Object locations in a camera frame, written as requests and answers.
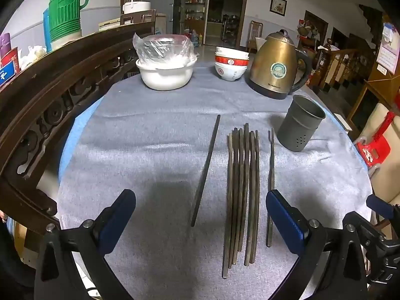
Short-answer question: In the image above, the white rice cooker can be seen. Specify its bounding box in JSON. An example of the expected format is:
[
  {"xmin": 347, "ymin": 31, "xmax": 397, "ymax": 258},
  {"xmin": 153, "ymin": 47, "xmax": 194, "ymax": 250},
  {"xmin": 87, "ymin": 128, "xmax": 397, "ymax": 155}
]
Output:
[{"xmin": 122, "ymin": 0, "xmax": 152, "ymax": 15}]

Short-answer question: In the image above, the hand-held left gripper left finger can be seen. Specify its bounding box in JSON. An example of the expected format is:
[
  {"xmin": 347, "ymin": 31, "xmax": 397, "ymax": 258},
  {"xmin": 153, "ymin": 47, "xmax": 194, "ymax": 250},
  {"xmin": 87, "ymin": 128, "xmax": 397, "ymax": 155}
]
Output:
[{"xmin": 34, "ymin": 189, "xmax": 137, "ymax": 300}]

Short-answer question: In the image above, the wooden stair railing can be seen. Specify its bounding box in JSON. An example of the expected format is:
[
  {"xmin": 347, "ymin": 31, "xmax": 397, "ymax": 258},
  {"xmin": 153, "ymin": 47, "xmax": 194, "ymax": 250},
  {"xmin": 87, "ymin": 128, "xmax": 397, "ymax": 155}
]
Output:
[{"xmin": 312, "ymin": 37, "xmax": 376, "ymax": 93}]

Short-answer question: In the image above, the shelf with bottles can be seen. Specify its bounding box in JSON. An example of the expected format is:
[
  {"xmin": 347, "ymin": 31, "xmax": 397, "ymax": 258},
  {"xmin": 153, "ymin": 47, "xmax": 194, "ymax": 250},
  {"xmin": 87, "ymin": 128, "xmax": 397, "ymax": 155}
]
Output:
[{"xmin": 183, "ymin": 0, "xmax": 207, "ymax": 38}]

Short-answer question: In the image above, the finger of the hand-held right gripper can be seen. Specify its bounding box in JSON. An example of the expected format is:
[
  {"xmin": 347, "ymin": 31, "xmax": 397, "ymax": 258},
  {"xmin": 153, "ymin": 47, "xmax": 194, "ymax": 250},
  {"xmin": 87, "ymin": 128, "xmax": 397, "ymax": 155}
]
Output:
[{"xmin": 359, "ymin": 194, "xmax": 400, "ymax": 248}]

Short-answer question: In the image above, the golden electric kettle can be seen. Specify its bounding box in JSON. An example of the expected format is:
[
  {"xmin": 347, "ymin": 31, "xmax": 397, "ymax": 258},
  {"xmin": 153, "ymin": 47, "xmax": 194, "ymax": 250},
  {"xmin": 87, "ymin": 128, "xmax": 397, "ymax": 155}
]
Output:
[{"xmin": 245, "ymin": 29, "xmax": 313, "ymax": 100}]

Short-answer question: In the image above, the wall calendar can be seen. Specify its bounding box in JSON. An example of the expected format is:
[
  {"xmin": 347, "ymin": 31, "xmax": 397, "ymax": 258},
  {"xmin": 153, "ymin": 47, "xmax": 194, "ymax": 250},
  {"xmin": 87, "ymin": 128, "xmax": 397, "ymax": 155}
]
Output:
[{"xmin": 375, "ymin": 22, "xmax": 400, "ymax": 76}]

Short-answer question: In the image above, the grey perforated metal cup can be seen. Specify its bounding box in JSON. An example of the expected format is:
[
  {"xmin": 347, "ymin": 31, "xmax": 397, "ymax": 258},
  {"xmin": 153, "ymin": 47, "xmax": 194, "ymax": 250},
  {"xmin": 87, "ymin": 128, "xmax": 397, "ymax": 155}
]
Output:
[{"xmin": 277, "ymin": 94, "xmax": 326, "ymax": 152}]

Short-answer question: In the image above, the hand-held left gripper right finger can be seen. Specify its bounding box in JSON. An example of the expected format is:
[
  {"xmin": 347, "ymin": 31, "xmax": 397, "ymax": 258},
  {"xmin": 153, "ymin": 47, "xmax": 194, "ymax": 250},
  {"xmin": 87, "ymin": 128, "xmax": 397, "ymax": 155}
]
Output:
[{"xmin": 265, "ymin": 190, "xmax": 371, "ymax": 300}]

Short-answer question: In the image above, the wooden dining chair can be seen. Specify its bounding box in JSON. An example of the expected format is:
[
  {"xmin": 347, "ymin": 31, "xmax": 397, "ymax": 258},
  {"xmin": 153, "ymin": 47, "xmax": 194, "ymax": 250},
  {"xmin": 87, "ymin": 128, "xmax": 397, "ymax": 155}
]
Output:
[{"xmin": 247, "ymin": 20, "xmax": 264, "ymax": 54}]

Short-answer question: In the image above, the green thermos jug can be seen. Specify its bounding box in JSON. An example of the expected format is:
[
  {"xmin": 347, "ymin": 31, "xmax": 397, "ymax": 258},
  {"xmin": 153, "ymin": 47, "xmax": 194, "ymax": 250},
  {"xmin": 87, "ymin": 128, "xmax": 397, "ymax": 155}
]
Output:
[{"xmin": 47, "ymin": 0, "xmax": 92, "ymax": 51}]

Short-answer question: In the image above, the grey tablecloth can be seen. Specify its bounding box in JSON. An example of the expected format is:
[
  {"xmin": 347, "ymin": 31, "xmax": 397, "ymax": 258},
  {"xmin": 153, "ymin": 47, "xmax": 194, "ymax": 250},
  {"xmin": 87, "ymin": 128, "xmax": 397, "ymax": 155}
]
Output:
[{"xmin": 58, "ymin": 61, "xmax": 374, "ymax": 300}]

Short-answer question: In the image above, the single black chopstick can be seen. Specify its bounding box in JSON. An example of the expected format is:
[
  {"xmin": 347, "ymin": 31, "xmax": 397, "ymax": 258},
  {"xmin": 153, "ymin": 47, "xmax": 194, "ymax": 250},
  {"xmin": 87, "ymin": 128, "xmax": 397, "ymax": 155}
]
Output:
[{"xmin": 190, "ymin": 114, "xmax": 221, "ymax": 227}]

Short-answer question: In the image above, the plain white bowl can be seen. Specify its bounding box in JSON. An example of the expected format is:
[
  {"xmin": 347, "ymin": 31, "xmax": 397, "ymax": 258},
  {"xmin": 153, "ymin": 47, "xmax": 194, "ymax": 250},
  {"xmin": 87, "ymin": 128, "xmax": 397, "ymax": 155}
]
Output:
[{"xmin": 215, "ymin": 46, "xmax": 250, "ymax": 59}]

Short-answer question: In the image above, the carved dark wooden chair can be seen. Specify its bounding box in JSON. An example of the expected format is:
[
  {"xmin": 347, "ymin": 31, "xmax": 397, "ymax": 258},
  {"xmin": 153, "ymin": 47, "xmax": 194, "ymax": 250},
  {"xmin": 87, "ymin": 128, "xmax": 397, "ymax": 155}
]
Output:
[{"xmin": 0, "ymin": 22, "xmax": 157, "ymax": 236}]

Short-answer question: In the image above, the white bowl with red mark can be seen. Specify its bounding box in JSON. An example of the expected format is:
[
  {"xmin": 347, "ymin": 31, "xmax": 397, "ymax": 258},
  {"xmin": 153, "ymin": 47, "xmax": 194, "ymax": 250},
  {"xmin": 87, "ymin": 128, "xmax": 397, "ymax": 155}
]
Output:
[{"xmin": 214, "ymin": 62, "xmax": 248, "ymax": 82}]

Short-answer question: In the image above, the blue table cover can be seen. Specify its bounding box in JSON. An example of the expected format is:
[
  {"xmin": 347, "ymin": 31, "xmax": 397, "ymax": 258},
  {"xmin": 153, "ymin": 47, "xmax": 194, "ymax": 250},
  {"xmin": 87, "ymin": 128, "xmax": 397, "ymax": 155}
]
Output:
[{"xmin": 58, "ymin": 78, "xmax": 368, "ymax": 194}]

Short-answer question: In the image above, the red box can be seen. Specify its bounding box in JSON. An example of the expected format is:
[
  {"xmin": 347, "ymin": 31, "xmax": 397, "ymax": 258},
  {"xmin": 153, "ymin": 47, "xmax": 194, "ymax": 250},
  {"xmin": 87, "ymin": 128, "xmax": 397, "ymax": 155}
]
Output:
[{"xmin": 0, "ymin": 47, "xmax": 21, "ymax": 71}]

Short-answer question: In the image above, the white plastic bag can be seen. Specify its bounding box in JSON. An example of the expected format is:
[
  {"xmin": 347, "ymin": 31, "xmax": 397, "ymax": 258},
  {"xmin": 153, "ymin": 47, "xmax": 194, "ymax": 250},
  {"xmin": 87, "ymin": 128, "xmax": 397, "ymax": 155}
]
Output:
[{"xmin": 20, "ymin": 45, "xmax": 47, "ymax": 69}]

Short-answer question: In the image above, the bundle of dark chopsticks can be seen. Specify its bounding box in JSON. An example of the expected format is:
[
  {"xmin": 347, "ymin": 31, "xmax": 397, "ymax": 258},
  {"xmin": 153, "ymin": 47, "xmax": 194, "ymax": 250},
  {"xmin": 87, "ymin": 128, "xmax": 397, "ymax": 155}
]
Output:
[{"xmin": 222, "ymin": 123, "xmax": 261, "ymax": 279}]

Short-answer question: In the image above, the framed wall picture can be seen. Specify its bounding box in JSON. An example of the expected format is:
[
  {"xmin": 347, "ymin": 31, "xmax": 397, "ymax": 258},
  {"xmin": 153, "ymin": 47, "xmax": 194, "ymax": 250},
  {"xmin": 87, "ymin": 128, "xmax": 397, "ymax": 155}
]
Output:
[{"xmin": 269, "ymin": 0, "xmax": 287, "ymax": 17}]

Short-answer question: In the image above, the plastic-wrapped bowl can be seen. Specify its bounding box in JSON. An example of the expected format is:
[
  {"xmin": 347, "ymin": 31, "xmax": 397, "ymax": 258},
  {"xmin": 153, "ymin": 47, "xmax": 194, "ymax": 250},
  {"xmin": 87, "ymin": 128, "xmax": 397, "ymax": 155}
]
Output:
[{"xmin": 132, "ymin": 32, "xmax": 198, "ymax": 69}]

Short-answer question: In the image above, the blue packet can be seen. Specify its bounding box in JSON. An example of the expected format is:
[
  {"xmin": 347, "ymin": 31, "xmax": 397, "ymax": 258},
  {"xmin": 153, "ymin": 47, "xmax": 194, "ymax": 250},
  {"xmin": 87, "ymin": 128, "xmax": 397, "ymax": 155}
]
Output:
[{"xmin": 0, "ymin": 60, "xmax": 17, "ymax": 87}]

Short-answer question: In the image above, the purple box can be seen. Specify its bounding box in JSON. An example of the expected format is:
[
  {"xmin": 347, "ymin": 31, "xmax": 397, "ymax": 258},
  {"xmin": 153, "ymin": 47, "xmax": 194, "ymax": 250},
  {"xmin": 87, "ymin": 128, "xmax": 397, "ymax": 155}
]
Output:
[{"xmin": 0, "ymin": 32, "xmax": 11, "ymax": 57}]

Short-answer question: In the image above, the blue thermos flask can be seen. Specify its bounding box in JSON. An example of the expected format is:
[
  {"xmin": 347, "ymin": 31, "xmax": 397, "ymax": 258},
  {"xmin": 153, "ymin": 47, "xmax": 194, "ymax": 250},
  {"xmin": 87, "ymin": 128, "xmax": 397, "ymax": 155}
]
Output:
[{"xmin": 42, "ymin": 7, "xmax": 53, "ymax": 54}]

